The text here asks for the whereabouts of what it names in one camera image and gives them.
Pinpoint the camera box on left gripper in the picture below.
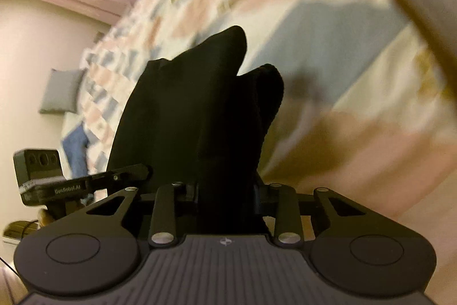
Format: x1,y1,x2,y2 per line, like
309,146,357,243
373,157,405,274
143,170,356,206
13,149,63,187

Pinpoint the black garment with zipper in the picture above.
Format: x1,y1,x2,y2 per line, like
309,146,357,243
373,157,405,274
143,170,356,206
108,26,284,235

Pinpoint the checkered pastel bed quilt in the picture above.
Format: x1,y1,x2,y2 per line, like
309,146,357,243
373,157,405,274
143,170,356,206
63,0,456,231

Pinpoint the grey pillow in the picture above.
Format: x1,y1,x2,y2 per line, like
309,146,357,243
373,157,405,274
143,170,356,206
39,69,87,114

